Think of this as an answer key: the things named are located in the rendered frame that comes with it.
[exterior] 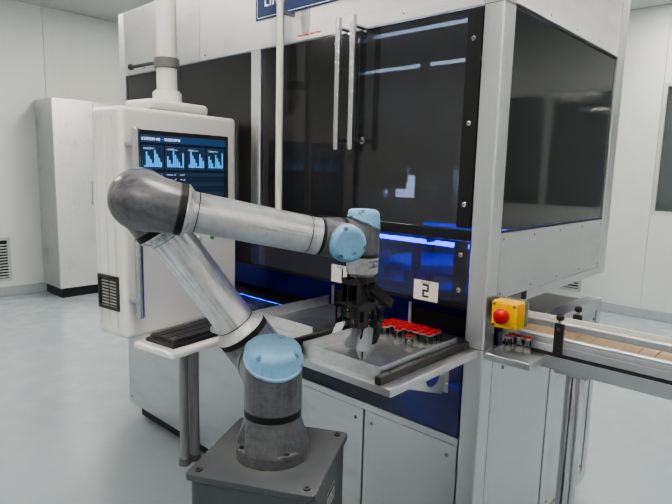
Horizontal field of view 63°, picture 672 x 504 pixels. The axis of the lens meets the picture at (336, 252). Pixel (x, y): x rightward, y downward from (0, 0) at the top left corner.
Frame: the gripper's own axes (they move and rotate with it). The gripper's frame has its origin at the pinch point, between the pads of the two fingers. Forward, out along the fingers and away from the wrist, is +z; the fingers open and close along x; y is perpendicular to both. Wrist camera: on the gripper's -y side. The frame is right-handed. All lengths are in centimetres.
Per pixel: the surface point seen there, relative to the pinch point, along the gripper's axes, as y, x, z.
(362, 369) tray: 1.6, 0.7, 3.1
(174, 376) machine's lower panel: -36, -147, 57
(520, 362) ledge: -36.1, 23.3, 4.6
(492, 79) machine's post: -36, 10, -68
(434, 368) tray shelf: -15.2, 10.2, 4.5
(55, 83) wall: -139, -544, -127
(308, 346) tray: 1.5, -17.9, 1.9
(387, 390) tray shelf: 3.9, 10.1, 4.9
